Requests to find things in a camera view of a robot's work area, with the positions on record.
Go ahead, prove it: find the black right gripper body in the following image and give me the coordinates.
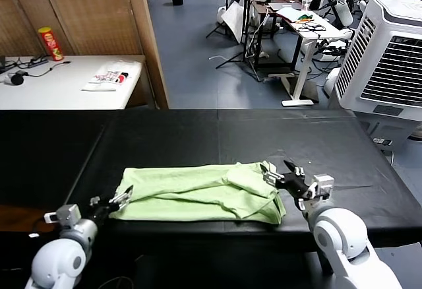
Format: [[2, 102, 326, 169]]
[[278, 172, 315, 201]]

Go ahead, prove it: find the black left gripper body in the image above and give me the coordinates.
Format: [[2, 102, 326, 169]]
[[88, 202, 117, 224]]

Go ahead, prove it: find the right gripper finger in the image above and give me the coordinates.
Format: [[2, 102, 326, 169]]
[[282, 160, 306, 180], [259, 161, 285, 188]]

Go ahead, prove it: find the light green t-shirt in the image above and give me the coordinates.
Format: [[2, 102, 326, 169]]
[[108, 160, 287, 226]]

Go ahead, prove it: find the white side table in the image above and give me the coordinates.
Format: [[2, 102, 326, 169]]
[[0, 54, 147, 111]]

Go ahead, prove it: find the folded white printed shirt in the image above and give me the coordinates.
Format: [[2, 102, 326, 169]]
[[80, 69, 133, 92]]

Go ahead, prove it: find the white standing desk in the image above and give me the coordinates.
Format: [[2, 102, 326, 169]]
[[267, 5, 344, 108]]

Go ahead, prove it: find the white air cooler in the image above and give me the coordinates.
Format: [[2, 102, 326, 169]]
[[328, 0, 422, 152]]

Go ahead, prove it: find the black power strip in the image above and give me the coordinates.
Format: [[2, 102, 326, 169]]
[[27, 57, 51, 68]]

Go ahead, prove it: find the white leaning panel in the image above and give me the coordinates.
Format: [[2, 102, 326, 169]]
[[220, 1, 252, 44]]

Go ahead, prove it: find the red chips can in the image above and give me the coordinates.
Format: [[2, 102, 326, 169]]
[[37, 26, 65, 62]]

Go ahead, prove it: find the grey laptop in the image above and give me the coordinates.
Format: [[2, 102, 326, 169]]
[[268, 1, 303, 11]]

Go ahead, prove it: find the white humanoid robot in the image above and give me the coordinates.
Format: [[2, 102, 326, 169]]
[[321, 0, 356, 28]]

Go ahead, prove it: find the wooden partition screen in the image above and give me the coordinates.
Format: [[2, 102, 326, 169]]
[[0, 0, 170, 110]]

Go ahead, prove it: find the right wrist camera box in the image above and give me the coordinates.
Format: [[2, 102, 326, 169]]
[[309, 174, 335, 201]]

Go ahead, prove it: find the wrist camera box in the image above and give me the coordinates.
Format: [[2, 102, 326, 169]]
[[44, 203, 82, 227], [309, 174, 335, 201]]

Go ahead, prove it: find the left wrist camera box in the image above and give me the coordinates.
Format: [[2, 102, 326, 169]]
[[44, 203, 82, 227]]

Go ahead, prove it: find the black cable on table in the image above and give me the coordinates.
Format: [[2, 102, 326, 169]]
[[15, 56, 72, 79]]

